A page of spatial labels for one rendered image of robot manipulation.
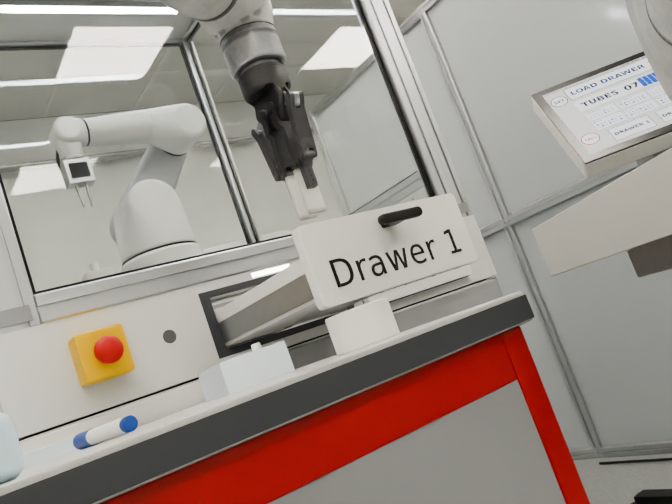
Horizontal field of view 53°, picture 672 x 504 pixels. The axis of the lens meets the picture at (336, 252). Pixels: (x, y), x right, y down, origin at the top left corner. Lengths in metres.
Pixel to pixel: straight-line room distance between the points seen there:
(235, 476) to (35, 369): 0.62
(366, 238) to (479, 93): 2.12
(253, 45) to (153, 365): 0.51
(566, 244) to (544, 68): 1.92
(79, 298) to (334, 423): 0.65
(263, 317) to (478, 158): 2.09
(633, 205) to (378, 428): 0.40
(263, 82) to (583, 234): 0.50
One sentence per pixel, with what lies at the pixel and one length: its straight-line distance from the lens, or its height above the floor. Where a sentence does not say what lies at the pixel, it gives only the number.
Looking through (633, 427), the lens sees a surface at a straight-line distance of 2.91.
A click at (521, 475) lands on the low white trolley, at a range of 0.64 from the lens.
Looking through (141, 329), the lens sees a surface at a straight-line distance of 1.10.
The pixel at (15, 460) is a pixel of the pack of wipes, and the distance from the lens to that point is 0.48.
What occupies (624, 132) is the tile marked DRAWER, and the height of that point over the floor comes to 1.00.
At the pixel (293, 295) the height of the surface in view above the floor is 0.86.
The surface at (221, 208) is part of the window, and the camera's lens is 1.23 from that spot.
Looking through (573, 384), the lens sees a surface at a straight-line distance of 2.96.
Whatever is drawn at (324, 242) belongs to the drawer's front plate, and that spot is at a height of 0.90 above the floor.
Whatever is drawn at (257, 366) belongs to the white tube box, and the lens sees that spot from 0.81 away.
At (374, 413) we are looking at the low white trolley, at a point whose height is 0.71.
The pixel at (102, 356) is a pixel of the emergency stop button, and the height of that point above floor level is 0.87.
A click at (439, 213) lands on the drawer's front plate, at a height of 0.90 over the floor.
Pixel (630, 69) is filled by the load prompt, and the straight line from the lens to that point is 1.86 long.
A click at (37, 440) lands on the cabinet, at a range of 1.05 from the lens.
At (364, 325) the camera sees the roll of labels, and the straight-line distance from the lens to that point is 0.68.
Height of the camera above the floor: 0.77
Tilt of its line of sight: 8 degrees up
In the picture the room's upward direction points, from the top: 20 degrees counter-clockwise
